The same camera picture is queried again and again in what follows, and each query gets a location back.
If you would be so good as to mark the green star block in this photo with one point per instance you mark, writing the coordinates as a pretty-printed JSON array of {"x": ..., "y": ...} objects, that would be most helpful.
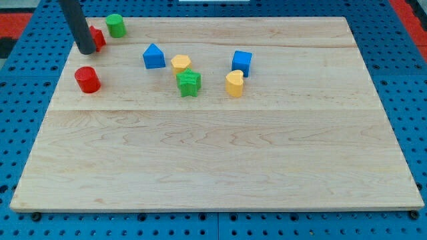
[{"x": 188, "y": 83}]

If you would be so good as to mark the red star block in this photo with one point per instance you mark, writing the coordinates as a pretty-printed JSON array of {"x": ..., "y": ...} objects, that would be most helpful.
[{"x": 98, "y": 38}]

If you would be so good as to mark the light wooden board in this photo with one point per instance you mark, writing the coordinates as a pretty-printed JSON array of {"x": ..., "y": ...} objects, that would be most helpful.
[{"x": 308, "y": 134}]

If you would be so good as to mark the yellow heart block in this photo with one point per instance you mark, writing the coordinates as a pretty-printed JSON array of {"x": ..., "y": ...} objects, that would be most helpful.
[{"x": 235, "y": 83}]

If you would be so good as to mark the blue cube block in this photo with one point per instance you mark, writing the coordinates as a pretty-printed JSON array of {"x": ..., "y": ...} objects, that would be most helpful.
[{"x": 242, "y": 61}]

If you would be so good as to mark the yellow hexagon block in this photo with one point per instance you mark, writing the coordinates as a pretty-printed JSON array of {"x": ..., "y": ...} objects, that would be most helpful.
[{"x": 180, "y": 63}]

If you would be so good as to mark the blue triangle block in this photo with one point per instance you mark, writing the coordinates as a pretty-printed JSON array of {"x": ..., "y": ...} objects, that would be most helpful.
[{"x": 153, "y": 57}]

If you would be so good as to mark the green cylinder block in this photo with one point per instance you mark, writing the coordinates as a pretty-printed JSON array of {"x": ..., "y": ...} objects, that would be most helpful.
[{"x": 115, "y": 25}]

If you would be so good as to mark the red cylinder block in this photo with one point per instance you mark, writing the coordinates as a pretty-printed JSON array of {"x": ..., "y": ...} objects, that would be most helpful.
[{"x": 87, "y": 79}]

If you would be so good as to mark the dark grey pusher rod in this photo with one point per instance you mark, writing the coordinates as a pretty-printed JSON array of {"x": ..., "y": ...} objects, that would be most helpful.
[{"x": 78, "y": 26}]

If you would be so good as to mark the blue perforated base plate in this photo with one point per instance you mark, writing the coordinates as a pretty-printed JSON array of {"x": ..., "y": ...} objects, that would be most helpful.
[{"x": 29, "y": 76}]

